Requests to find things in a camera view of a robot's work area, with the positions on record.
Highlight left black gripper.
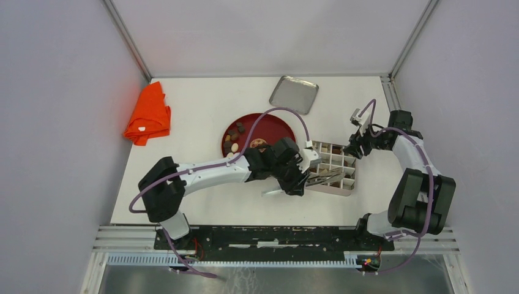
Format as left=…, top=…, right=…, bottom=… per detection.
left=271, top=156, right=312, bottom=197

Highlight silver serving tongs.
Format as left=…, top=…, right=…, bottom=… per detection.
left=261, top=168, right=346, bottom=196

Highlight pink tin box with dividers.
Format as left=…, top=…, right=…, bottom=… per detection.
left=306, top=141, right=356, bottom=197

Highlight red round plate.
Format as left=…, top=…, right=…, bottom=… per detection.
left=220, top=113, right=296, bottom=157

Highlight silver tin lid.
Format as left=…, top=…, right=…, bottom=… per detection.
left=269, top=75, right=319, bottom=115

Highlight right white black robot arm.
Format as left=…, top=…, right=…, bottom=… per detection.
left=343, top=109, right=456, bottom=250

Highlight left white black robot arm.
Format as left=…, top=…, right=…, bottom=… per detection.
left=137, top=137, right=321, bottom=250

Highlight white oval chocolate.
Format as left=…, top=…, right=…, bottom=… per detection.
left=231, top=143, right=239, bottom=153

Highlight orange folded cloth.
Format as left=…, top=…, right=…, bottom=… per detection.
left=122, top=81, right=171, bottom=146

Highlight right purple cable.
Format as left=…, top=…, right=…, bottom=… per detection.
left=359, top=98, right=435, bottom=276

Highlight purple cable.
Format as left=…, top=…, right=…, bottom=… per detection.
left=359, top=98, right=435, bottom=276
left=128, top=107, right=312, bottom=214

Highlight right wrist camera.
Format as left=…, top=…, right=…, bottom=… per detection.
left=350, top=108, right=372, bottom=136

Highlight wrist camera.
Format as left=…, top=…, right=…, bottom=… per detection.
left=299, top=148, right=322, bottom=170
left=350, top=108, right=372, bottom=136

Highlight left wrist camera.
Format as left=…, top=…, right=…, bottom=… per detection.
left=299, top=148, right=322, bottom=170

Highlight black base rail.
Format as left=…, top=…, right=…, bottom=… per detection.
left=154, top=225, right=395, bottom=262

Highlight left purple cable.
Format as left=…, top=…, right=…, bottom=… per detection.
left=128, top=107, right=312, bottom=214

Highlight white slotted cable duct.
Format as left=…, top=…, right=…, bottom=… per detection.
left=107, top=253, right=360, bottom=269

